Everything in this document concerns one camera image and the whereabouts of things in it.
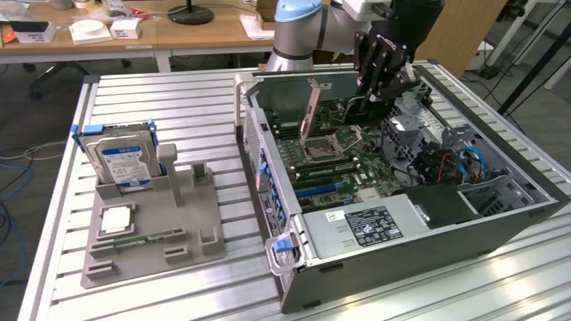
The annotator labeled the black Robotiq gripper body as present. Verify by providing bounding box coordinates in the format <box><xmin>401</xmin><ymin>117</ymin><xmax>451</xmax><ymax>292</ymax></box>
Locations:
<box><xmin>368</xmin><ymin>0</ymin><xmax>447</xmax><ymax>64</ymax></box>

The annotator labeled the graphics card with metal bracket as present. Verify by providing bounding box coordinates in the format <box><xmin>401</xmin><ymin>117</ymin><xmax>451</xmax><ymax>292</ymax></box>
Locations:
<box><xmin>300</xmin><ymin>76</ymin><xmax>396</xmax><ymax>141</ymax></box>

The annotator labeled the wooden cabinet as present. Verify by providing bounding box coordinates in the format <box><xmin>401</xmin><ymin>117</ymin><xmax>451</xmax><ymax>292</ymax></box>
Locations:
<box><xmin>413</xmin><ymin>0</ymin><xmax>509</xmax><ymax>71</ymax></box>

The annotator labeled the perforated metal drive cage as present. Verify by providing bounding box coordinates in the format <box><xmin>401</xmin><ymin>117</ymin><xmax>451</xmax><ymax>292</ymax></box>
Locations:
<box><xmin>381</xmin><ymin>98</ymin><xmax>447</xmax><ymax>168</ymax></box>

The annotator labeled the metal socket cover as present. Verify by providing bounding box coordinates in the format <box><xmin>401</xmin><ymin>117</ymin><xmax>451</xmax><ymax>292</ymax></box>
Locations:
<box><xmin>332</xmin><ymin>125</ymin><xmax>362</xmax><ymax>150</ymax></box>

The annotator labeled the green motherboard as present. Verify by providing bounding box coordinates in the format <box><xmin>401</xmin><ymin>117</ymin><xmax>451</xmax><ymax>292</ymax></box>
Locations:
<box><xmin>265</xmin><ymin>110</ymin><xmax>403</xmax><ymax>215</ymax></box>

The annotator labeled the black RAM slot bank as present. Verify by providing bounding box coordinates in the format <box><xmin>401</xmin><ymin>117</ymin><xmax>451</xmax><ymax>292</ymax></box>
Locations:
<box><xmin>274</xmin><ymin>120</ymin><xmax>305</xmax><ymax>140</ymax></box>

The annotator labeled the stack of white papers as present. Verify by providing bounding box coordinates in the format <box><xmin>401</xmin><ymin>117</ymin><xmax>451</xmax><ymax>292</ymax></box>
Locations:
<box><xmin>238</xmin><ymin>13</ymin><xmax>276</xmax><ymax>41</ymax></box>

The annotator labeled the CPU socket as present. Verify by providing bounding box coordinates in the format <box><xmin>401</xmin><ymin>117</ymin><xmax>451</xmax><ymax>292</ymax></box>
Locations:
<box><xmin>301</xmin><ymin>136</ymin><xmax>344</xmax><ymax>165</ymax></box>

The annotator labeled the brown cardboard box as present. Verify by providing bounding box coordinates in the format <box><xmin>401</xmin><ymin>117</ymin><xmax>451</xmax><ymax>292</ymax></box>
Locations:
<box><xmin>256</xmin><ymin>0</ymin><xmax>277</xmax><ymax>23</ymax></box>

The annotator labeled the black slanted pole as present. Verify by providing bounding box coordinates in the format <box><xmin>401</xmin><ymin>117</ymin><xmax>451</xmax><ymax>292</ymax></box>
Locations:
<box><xmin>496</xmin><ymin>19</ymin><xmax>571</xmax><ymax>116</ymax></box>

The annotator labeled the installed black RAM stick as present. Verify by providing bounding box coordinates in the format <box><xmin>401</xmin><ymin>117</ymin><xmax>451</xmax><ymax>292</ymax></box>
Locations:
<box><xmin>292</xmin><ymin>159</ymin><xmax>360</xmax><ymax>181</ymax></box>

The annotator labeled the grey metal disk bay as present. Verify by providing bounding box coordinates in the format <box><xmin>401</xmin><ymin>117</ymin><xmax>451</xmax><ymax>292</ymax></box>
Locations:
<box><xmin>456</xmin><ymin>173</ymin><xmax>536</xmax><ymax>217</ymax></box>

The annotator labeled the black round lamp base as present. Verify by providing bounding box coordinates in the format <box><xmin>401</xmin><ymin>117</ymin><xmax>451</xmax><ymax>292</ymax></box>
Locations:
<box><xmin>166</xmin><ymin>0</ymin><xmax>214</xmax><ymax>26</ymax></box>

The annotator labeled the grey power supply unit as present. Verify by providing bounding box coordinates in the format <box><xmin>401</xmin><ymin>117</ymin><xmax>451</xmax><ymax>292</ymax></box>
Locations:
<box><xmin>300</xmin><ymin>195</ymin><xmax>432</xmax><ymax>260</ymax></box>

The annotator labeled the open black PC case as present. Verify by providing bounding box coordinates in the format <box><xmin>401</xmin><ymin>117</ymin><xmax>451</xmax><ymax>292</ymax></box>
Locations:
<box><xmin>233</xmin><ymin>64</ymin><xmax>571</xmax><ymax>315</ymax></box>

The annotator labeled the small white labelled box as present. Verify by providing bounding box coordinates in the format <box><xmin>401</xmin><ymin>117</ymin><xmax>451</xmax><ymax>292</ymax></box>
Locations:
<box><xmin>109</xmin><ymin>18</ymin><xmax>142</xmax><ymax>40</ymax></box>

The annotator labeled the clear plastic bag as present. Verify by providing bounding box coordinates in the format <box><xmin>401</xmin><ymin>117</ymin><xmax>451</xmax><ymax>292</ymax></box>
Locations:
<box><xmin>101</xmin><ymin>0</ymin><xmax>133</xmax><ymax>17</ymax></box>

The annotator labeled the hard disk in blue caddy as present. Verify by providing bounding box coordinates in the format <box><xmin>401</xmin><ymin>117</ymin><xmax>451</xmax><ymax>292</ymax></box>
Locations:
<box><xmin>69</xmin><ymin>118</ymin><xmax>168</xmax><ymax>194</ymax></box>

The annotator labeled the white square dish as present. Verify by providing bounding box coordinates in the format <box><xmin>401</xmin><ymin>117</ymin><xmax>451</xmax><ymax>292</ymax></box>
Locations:
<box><xmin>68</xmin><ymin>19</ymin><xmax>113</xmax><ymax>45</ymax></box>

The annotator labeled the grey plastic parts rack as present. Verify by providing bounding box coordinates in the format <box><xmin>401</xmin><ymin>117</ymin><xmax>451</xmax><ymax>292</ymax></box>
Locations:
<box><xmin>80</xmin><ymin>142</ymin><xmax>228</xmax><ymax>289</ymax></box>

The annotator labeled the wooden office desk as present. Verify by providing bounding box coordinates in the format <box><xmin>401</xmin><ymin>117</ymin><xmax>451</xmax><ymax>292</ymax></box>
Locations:
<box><xmin>0</xmin><ymin>0</ymin><xmax>400</xmax><ymax>73</ymax></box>

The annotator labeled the black office chair base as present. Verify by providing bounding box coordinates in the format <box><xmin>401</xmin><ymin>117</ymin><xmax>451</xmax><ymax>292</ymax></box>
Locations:
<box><xmin>21</xmin><ymin>60</ymin><xmax>133</xmax><ymax>100</ymax></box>

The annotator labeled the silver CPU chip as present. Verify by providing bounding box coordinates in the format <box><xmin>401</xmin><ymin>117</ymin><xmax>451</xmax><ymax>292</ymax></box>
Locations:
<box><xmin>101</xmin><ymin>207</ymin><xmax>133</xmax><ymax>233</ymax></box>

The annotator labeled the green RAM stick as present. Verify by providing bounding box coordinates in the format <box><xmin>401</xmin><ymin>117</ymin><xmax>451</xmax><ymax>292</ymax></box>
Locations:
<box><xmin>113</xmin><ymin>233</ymin><xmax>168</xmax><ymax>250</ymax></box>

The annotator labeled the white box with black top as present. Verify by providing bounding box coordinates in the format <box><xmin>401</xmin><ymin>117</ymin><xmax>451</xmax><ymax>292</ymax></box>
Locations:
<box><xmin>9</xmin><ymin>20</ymin><xmax>57</xmax><ymax>43</ymax></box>

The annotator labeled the orange packet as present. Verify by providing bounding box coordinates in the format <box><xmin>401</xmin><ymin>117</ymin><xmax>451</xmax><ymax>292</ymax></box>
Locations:
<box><xmin>0</xmin><ymin>25</ymin><xmax>17</xmax><ymax>47</ymax></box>

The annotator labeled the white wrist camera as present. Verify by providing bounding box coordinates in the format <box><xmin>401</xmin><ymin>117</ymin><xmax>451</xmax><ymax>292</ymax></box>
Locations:
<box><xmin>340</xmin><ymin>0</ymin><xmax>395</xmax><ymax>23</ymax></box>

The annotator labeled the white table frame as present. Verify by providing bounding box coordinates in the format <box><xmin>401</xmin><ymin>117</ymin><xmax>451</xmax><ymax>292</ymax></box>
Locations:
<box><xmin>483</xmin><ymin>0</ymin><xmax>571</xmax><ymax>91</ymax></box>

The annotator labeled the blue SATA wire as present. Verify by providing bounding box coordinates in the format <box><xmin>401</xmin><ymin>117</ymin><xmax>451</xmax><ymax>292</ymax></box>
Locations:
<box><xmin>456</xmin><ymin>146</ymin><xmax>489</xmax><ymax>183</ymax></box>

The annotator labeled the white floor cable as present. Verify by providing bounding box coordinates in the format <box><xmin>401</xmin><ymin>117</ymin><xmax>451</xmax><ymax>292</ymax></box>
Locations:
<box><xmin>0</xmin><ymin>140</ymin><xmax>65</xmax><ymax>161</ymax></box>

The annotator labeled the blue floor cable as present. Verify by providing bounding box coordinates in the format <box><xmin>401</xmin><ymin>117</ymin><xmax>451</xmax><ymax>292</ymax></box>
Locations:
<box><xmin>0</xmin><ymin>163</ymin><xmax>34</xmax><ymax>288</ymax></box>

